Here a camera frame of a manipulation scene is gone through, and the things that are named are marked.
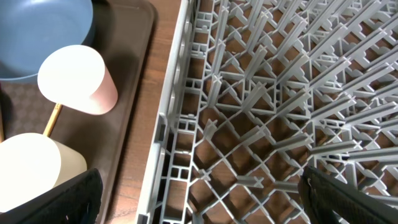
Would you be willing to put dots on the light green cup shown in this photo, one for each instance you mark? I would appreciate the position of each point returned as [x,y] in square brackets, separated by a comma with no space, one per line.
[32,164]

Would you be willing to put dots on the dark blue plate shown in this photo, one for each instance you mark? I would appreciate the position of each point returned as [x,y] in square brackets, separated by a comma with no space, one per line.
[31,30]

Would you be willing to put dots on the right wooden chopstick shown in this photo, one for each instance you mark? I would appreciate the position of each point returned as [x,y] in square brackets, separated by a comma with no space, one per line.
[52,120]

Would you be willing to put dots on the brown serving tray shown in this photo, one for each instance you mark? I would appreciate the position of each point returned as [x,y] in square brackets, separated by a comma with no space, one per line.
[122,34]

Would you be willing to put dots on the left wooden chopstick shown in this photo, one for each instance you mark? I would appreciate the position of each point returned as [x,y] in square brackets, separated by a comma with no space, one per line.
[1,128]

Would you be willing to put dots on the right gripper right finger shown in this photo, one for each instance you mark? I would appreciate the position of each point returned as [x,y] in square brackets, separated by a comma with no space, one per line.
[325,199]

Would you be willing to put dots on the wooden chopstick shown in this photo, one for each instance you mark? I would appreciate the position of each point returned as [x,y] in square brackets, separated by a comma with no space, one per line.
[1,128]
[52,120]

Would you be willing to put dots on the pink cup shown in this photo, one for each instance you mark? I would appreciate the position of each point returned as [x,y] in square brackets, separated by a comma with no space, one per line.
[77,77]

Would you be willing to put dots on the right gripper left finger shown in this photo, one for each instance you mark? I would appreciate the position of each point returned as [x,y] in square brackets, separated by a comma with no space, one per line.
[77,200]

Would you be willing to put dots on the grey dishwasher rack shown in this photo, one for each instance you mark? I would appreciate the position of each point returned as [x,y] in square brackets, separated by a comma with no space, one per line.
[255,91]

